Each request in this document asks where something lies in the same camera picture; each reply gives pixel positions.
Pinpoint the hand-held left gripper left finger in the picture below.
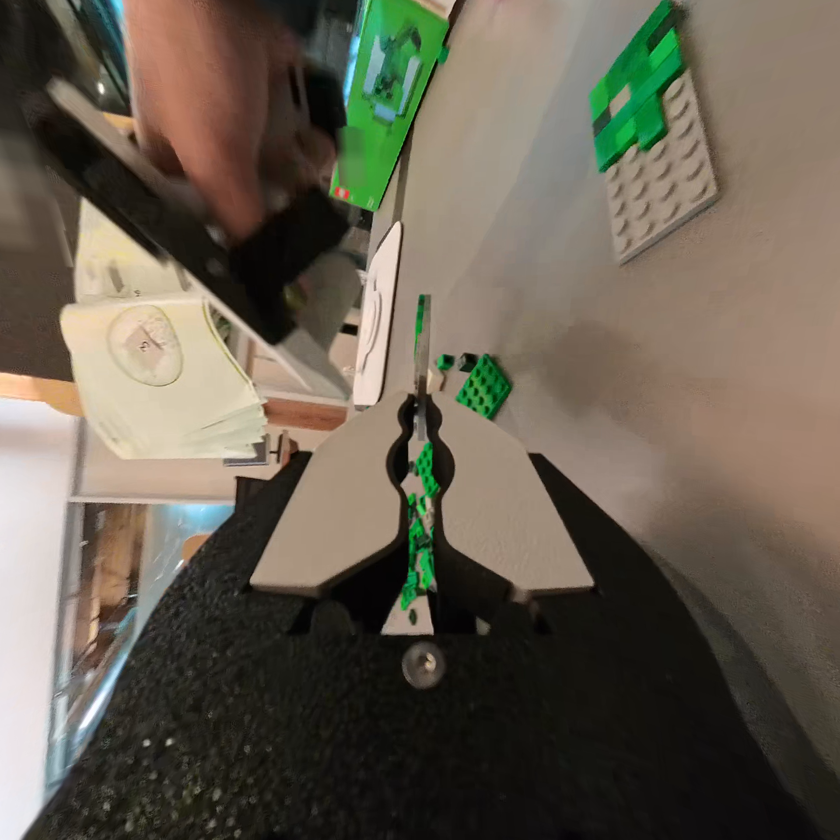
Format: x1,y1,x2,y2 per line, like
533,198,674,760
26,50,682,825
249,391,416,598

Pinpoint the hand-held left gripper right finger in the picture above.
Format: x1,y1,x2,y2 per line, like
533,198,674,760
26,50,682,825
432,391,597,601

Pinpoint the grey plate with green tiles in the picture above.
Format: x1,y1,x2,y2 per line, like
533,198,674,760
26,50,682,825
394,294,439,636
588,0,719,265

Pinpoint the grey desk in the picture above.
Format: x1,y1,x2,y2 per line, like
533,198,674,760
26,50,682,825
354,0,840,840

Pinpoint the person's right hand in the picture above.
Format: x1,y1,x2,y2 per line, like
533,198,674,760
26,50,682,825
125,0,342,237

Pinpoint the pile of green pieces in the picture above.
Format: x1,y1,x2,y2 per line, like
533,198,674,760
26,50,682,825
399,441,441,614

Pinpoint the green studded plate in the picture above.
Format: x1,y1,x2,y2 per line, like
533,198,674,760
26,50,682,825
456,354,514,421

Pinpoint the instruction booklet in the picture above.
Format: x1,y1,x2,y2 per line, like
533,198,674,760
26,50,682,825
59,197,270,460

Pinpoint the white stand base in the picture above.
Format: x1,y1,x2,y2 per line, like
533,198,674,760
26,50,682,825
352,221,403,406

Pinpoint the green box with figure print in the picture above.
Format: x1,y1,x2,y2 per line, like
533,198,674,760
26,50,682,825
328,0,452,211

